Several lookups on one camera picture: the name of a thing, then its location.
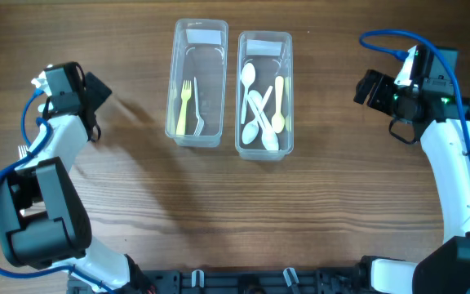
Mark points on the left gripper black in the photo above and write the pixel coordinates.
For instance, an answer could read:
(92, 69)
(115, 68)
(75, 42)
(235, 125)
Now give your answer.
(98, 90)

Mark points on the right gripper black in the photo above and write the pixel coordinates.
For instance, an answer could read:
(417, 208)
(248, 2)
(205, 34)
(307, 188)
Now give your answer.
(383, 83)

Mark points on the yellow plastic fork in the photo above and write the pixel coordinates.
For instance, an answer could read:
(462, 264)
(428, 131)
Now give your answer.
(186, 93)

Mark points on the thin white fork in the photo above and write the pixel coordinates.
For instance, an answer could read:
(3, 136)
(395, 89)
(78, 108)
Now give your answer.
(200, 121)
(22, 151)

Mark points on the yellow plastic spoon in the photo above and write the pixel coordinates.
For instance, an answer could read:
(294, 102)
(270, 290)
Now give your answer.
(278, 120)

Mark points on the white plastic spoon thin handle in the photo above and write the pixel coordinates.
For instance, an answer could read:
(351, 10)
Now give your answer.
(269, 137)

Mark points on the white spoon slender handle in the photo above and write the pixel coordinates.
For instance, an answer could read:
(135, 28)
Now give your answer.
(248, 77)

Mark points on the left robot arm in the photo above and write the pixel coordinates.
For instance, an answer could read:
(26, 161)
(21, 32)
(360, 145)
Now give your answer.
(43, 223)

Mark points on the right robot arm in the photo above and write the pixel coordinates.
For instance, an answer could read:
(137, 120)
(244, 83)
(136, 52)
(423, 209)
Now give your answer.
(428, 105)

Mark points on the left clear plastic container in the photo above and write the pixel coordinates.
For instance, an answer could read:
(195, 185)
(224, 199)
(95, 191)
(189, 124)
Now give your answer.
(207, 63)

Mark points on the clear plastic container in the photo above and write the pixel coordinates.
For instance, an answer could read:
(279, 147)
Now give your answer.
(207, 63)
(266, 68)

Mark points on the right clear plastic container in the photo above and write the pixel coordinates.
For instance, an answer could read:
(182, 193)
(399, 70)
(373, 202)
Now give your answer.
(266, 68)

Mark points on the white label left container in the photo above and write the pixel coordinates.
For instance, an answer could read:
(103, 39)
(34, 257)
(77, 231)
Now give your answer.
(204, 36)

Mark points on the white label container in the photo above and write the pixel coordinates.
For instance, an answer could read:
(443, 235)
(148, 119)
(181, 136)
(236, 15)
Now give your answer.
(204, 36)
(263, 48)

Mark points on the white label right container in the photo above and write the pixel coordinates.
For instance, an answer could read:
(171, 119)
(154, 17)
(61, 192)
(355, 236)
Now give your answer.
(263, 48)

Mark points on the thick white plastic spoon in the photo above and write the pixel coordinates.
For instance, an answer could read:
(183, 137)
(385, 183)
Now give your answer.
(269, 138)

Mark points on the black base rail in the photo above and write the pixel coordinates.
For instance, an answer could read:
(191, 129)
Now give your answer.
(322, 280)

